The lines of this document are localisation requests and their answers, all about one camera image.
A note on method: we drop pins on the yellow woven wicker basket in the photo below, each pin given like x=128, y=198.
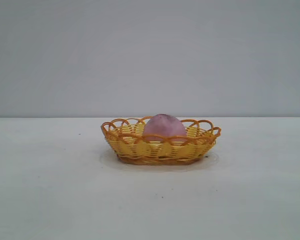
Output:
x=140, y=150

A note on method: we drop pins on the pink peach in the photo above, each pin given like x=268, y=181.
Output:
x=163, y=126

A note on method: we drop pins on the clear plastic plate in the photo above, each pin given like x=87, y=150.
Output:
x=212, y=161

